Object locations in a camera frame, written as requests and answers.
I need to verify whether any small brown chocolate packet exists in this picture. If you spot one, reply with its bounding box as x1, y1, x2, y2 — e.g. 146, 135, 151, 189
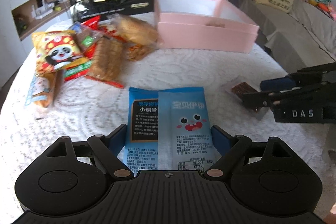
225, 81, 269, 121

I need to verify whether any blue monster snack packet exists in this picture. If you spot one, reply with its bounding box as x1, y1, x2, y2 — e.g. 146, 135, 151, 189
123, 87, 216, 174

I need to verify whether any light blue cartoon snack packet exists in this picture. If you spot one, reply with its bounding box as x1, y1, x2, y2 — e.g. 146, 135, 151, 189
25, 72, 58, 109

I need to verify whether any clear bread loaf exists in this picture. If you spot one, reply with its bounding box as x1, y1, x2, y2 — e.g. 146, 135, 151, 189
85, 36, 124, 89

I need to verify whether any yellow panda snack bag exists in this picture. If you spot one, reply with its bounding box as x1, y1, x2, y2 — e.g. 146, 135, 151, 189
31, 30, 84, 75

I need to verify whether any brown cake clear packet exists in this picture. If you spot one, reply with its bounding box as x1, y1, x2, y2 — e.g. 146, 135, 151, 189
69, 22, 104, 52

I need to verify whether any clear round bread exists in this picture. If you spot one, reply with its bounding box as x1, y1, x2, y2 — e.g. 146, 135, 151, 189
110, 14, 161, 61

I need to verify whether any red spicy strips packet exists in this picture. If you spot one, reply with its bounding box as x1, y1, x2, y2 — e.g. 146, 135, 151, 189
63, 16, 110, 82

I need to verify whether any grey covered sofa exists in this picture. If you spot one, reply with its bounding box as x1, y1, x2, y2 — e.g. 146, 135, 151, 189
238, 0, 335, 73

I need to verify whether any pink cardboard box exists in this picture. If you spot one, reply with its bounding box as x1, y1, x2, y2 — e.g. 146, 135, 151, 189
154, 0, 259, 53

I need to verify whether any white charger with cables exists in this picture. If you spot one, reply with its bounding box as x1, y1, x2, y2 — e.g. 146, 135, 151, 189
31, 0, 62, 20

